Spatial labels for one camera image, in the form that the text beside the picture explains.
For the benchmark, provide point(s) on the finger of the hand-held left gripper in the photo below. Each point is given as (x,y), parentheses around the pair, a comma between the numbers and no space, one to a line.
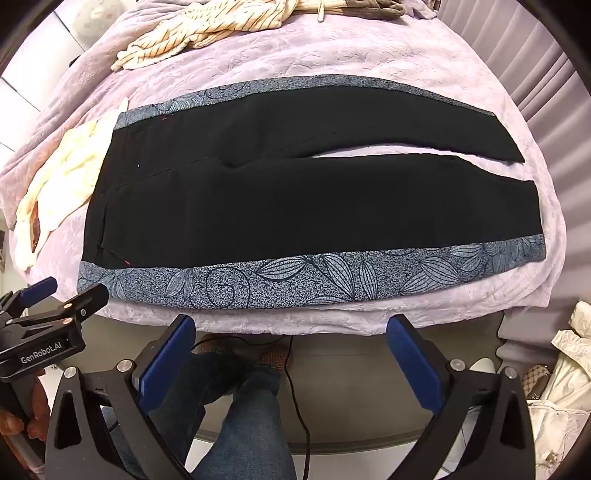
(78,304)
(39,290)

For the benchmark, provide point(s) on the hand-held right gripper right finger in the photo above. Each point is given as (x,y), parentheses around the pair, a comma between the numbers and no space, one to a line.
(413,360)

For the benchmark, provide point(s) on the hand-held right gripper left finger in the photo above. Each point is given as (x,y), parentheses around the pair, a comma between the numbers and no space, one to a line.
(161,364)

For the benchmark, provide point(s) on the black pants with floral bands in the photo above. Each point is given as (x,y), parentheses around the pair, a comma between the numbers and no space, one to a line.
(277,207)

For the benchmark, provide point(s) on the person's left hand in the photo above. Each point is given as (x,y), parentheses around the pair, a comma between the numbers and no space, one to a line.
(32,410)

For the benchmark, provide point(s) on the person's blue jeans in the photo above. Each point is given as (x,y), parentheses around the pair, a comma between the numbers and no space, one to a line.
(249,424)

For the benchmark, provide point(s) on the patterned slipper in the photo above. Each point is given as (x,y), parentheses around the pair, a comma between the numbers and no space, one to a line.
(271,357)

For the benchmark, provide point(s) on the pale yellow garment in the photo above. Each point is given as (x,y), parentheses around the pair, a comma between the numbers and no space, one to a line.
(60,175)

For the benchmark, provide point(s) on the checked beige bag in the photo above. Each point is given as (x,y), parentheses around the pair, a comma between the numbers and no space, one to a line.
(538,381)

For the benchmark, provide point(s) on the white plastic bag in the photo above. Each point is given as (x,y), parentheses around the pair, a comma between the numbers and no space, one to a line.
(572,364)

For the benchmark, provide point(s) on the cream striped garment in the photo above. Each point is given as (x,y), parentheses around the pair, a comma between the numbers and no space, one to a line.
(161,41)

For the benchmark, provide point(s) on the lavender curtain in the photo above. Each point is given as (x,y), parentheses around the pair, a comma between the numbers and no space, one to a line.
(554,101)

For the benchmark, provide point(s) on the lavender embossed blanket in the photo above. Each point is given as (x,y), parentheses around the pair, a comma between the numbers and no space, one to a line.
(323,46)

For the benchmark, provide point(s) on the brown garment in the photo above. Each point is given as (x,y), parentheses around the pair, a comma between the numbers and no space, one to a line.
(369,7)

